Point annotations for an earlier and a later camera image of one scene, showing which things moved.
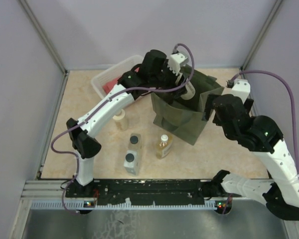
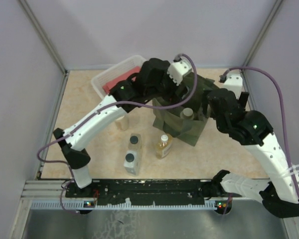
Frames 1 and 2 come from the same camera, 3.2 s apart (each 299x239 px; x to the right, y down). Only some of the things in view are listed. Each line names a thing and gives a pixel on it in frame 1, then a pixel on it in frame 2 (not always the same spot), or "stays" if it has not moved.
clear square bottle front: [131, 163] stays
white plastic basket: [115, 71] stays
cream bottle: [191, 91] -> [187, 113]
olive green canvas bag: [184, 118] stays
